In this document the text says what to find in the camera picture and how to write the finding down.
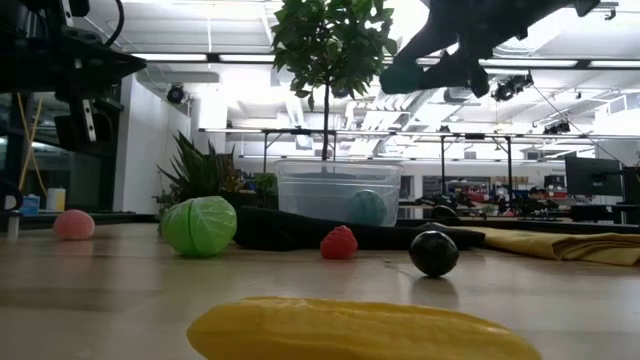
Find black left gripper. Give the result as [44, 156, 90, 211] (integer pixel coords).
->
[24, 0, 148, 151]

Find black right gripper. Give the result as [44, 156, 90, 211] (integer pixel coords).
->
[392, 0, 532, 99]

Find pink toy peach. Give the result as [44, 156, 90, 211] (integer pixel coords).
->
[53, 209, 96, 242]

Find striped green toy watermelon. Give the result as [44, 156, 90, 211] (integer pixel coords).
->
[345, 188, 389, 227]

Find light green toy cabbage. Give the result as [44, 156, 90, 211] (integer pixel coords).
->
[160, 195, 238, 259]

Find black toy plum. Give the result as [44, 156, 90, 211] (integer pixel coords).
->
[408, 230, 460, 279]

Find red toy raspberry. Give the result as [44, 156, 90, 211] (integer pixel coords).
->
[319, 224, 359, 261]

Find yellow toy banana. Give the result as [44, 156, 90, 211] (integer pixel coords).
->
[186, 295, 544, 360]

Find clear plastic tupperware container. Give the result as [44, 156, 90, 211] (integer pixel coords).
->
[273, 158, 404, 228]

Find large black track spotlight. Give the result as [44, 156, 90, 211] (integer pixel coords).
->
[491, 72, 535, 103]

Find long ceiling light strip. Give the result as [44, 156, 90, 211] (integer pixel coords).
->
[130, 52, 276, 64]
[419, 58, 640, 70]

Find leafy green potted tree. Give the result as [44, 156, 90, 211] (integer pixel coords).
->
[271, 0, 400, 181]

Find white cylindrical container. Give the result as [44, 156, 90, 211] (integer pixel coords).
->
[45, 187, 67, 213]

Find small spiky succulent plant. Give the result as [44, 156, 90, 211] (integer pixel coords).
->
[154, 130, 246, 236]

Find black curved tube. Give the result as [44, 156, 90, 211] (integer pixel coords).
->
[0, 177, 24, 212]

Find blue box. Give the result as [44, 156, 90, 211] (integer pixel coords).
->
[19, 194, 41, 217]

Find person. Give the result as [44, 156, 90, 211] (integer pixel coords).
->
[527, 185, 560, 211]

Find large black computer monitor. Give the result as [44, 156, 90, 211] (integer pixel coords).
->
[564, 156, 624, 198]

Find small green background plant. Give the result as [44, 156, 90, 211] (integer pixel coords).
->
[253, 172, 279, 210]

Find black background desk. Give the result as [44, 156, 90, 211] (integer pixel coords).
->
[564, 202, 640, 225]

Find black monitor cut by edge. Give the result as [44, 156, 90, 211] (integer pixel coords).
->
[622, 166, 640, 206]

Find yellow cloth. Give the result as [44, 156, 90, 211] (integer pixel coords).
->
[433, 223, 640, 268]

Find black cloth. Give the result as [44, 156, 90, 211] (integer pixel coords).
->
[232, 205, 487, 253]

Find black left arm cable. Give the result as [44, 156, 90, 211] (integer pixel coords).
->
[102, 0, 125, 49]

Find round black wall spotlight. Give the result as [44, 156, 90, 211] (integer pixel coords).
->
[165, 83, 188, 106]

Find yellow cable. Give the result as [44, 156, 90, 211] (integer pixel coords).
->
[17, 92, 46, 197]

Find background metal table frame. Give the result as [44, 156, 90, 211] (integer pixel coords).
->
[198, 127, 514, 199]

